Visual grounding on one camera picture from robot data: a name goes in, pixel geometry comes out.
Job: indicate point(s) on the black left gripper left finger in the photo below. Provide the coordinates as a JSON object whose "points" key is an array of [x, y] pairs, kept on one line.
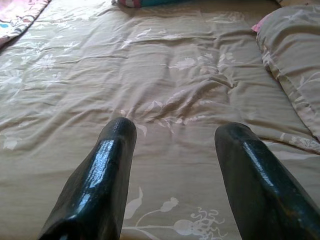
{"points": [[97, 185]]}

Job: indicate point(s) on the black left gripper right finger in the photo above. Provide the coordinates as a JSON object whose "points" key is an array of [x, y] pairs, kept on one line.
{"points": [[257, 190]]}

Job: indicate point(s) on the beige floral bed quilt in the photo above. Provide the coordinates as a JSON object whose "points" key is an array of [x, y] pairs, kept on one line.
{"points": [[150, 75]]}

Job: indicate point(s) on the beige floral pillow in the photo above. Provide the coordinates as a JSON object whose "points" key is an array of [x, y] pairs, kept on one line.
{"points": [[292, 50]]}

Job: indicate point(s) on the pink cartoon print blanket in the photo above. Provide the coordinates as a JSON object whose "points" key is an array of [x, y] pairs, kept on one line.
{"points": [[17, 17]]}

